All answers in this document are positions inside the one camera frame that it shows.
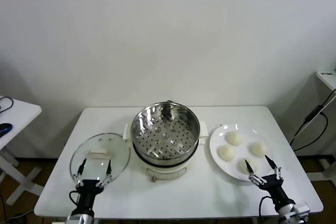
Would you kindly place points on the white desk with label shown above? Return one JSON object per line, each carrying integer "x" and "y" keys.
{"x": 328, "y": 79}

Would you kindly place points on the white round plate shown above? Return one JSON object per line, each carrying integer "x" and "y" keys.
{"x": 218, "y": 140}

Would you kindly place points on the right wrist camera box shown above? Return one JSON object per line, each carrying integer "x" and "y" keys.
{"x": 302, "y": 211}

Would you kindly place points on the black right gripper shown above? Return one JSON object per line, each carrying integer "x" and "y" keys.
{"x": 273, "y": 184}

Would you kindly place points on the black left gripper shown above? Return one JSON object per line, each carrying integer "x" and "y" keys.
{"x": 88, "y": 188}

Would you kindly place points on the cream electric cooker pot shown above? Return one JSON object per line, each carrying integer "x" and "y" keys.
{"x": 165, "y": 170}

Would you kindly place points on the white steamed baozi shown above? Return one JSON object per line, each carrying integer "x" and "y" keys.
{"x": 242, "y": 166}
{"x": 227, "y": 153}
{"x": 258, "y": 148}
{"x": 234, "y": 138}

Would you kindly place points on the round glass pot lid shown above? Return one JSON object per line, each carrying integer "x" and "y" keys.
{"x": 97, "y": 142}

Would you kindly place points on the blue computer mouse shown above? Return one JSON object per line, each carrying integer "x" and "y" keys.
{"x": 4, "y": 128}

